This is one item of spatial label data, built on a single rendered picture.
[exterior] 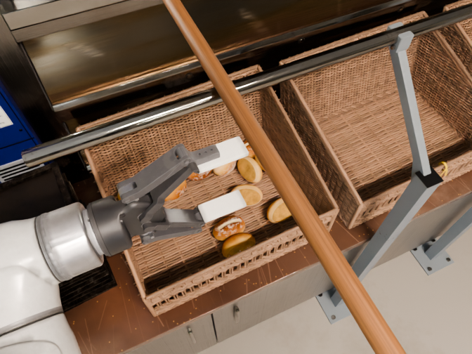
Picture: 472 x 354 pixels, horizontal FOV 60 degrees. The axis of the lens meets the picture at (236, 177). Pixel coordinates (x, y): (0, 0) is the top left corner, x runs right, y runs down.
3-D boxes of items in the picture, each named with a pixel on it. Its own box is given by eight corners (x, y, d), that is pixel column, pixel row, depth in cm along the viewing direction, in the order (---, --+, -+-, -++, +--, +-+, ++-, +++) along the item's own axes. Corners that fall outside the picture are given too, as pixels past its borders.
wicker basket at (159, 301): (100, 180, 130) (70, 125, 107) (256, 121, 144) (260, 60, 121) (152, 322, 107) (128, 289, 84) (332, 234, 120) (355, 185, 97)
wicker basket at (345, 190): (268, 120, 144) (274, 59, 121) (396, 70, 157) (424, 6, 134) (347, 233, 121) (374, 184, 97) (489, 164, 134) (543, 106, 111)
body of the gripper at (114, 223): (78, 192, 52) (147, 167, 54) (97, 222, 59) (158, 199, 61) (92, 242, 48) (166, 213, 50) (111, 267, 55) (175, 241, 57)
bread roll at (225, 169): (234, 145, 128) (245, 156, 130) (223, 149, 134) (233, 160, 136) (218, 168, 123) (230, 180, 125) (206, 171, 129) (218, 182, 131)
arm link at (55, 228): (57, 233, 58) (97, 218, 60) (71, 291, 54) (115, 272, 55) (29, 202, 51) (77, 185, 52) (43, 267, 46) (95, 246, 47)
